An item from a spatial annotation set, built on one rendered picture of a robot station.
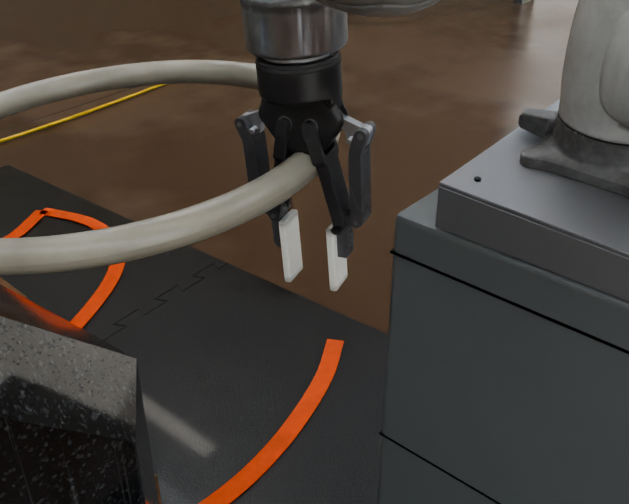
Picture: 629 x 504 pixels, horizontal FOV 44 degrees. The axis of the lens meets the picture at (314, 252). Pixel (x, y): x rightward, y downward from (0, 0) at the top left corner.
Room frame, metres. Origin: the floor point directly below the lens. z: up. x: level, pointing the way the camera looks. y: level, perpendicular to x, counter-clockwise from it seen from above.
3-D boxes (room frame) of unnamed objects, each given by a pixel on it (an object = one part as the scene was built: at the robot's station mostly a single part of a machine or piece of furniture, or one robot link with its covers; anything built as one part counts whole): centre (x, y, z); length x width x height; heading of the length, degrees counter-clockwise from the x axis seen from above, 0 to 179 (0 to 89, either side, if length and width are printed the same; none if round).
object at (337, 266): (0.65, -0.02, 0.89); 0.03 x 0.01 x 0.07; 155
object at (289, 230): (0.67, 0.02, 0.89); 0.03 x 0.01 x 0.07; 155
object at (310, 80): (0.67, 0.01, 1.04); 0.08 x 0.07 x 0.09; 65
